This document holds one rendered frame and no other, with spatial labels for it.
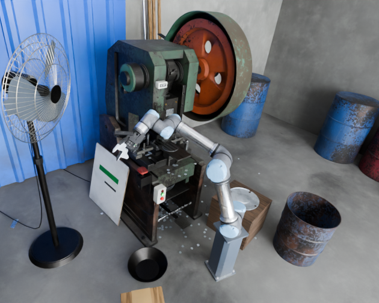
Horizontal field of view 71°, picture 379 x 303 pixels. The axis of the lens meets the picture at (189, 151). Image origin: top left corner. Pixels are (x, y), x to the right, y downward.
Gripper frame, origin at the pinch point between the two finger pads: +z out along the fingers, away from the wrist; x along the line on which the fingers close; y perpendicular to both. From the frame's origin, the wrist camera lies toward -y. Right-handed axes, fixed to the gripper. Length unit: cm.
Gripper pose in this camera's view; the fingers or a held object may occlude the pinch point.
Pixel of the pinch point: (113, 156)
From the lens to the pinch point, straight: 151.4
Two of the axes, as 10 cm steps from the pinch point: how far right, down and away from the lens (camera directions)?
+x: -1.2, 3.3, 9.4
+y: 8.2, 5.6, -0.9
